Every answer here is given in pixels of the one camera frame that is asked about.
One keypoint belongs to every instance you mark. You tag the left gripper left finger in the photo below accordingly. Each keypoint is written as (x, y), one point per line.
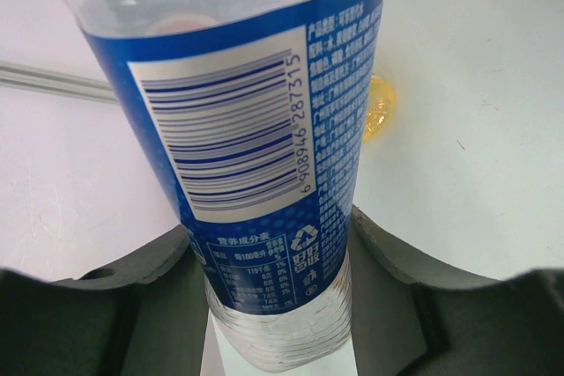
(144, 314)

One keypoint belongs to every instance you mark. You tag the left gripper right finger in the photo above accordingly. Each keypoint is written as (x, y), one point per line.
(415, 315)

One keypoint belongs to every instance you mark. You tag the left aluminium corner post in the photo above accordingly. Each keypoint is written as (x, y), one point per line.
(39, 80)

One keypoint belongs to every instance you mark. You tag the clear water bottle blue label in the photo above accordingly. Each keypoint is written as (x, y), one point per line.
(251, 113)

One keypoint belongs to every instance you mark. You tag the yellow juice bottle yellow cap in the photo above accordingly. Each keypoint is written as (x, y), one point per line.
(381, 106)

